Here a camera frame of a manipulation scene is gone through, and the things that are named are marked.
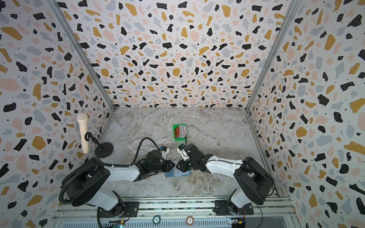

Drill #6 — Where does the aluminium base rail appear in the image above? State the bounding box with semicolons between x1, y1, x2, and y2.
51;195;297;228

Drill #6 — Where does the green round sticker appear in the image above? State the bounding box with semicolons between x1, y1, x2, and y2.
153;215;161;225

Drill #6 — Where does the blue card holder wallet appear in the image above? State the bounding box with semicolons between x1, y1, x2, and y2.
165;167;191;178

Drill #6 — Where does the stack of cards in tray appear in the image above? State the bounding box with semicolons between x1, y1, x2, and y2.
175;125;186;139

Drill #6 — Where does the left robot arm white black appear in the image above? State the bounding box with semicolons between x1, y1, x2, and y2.
59;146;175;217

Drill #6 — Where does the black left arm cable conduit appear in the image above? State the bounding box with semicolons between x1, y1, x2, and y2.
58;137;162;205

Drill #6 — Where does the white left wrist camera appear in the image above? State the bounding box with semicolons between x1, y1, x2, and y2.
160;146;170;159

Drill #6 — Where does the red round sticker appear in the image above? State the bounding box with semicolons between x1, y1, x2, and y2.
186;216;194;226

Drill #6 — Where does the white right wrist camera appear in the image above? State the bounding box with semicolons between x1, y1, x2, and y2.
177;144;189;161

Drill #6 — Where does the beige microphone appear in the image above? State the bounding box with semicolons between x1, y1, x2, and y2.
77;113;90;154

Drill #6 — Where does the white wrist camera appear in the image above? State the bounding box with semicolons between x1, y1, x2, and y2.
177;144;189;161
160;146;170;159

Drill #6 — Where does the green plastic card tray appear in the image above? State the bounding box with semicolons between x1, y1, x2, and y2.
173;123;187;141

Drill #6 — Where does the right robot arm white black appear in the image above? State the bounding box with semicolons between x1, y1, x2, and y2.
176;143;275;215

